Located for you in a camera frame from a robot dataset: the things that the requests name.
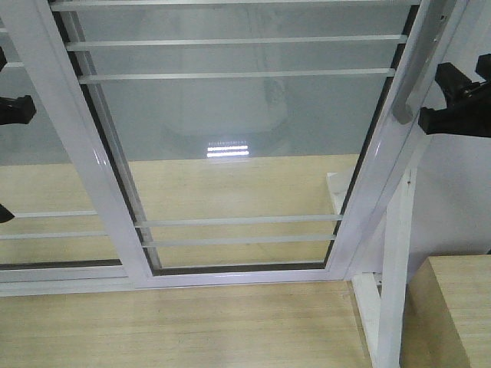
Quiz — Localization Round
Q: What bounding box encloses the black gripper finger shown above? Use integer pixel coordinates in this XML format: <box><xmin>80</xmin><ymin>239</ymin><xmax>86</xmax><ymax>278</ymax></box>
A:
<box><xmin>435</xmin><ymin>54</ymin><xmax>490</xmax><ymax>108</ymax></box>

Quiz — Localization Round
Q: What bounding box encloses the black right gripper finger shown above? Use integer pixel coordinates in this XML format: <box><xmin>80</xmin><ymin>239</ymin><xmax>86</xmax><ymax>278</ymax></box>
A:
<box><xmin>418</xmin><ymin>101</ymin><xmax>490</xmax><ymax>137</ymax></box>

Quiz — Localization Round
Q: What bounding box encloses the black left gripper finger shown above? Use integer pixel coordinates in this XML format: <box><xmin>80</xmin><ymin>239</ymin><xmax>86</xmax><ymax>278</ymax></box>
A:
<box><xmin>0</xmin><ymin>95</ymin><xmax>37</xmax><ymax>125</ymax></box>

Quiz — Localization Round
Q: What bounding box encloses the white framed sliding glass door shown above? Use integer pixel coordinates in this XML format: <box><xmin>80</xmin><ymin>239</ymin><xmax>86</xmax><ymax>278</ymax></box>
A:
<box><xmin>1</xmin><ymin>1</ymin><xmax>467</xmax><ymax>296</ymax></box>

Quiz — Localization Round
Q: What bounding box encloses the white fixed glass door panel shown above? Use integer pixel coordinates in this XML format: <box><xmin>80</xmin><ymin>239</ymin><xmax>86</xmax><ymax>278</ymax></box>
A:
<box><xmin>1</xmin><ymin>17</ymin><xmax>133</xmax><ymax>276</ymax></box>

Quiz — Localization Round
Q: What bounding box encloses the light wooden box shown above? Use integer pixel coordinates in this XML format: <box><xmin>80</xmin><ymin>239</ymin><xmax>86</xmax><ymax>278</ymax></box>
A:
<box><xmin>400</xmin><ymin>255</ymin><xmax>490</xmax><ymax>367</ymax></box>

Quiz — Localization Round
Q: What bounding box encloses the white triangular support brace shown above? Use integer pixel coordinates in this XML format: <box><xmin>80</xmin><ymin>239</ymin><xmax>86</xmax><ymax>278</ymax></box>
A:
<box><xmin>351</xmin><ymin>169</ymin><xmax>417</xmax><ymax>367</ymax></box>

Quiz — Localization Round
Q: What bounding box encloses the light wooden base platform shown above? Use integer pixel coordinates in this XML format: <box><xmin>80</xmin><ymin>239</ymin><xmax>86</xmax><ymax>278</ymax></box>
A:
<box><xmin>1</xmin><ymin>154</ymin><xmax>370</xmax><ymax>367</ymax></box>

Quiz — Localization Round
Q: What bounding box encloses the white wall panel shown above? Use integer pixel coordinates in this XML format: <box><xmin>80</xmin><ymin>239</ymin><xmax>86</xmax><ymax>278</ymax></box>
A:
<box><xmin>409</xmin><ymin>1</ymin><xmax>490</xmax><ymax>272</ymax></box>

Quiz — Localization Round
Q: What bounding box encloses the silver door pull handle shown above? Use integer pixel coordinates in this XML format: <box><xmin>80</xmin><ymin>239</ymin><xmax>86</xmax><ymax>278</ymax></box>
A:
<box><xmin>391</xmin><ymin>1</ymin><xmax>455</xmax><ymax>125</ymax></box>

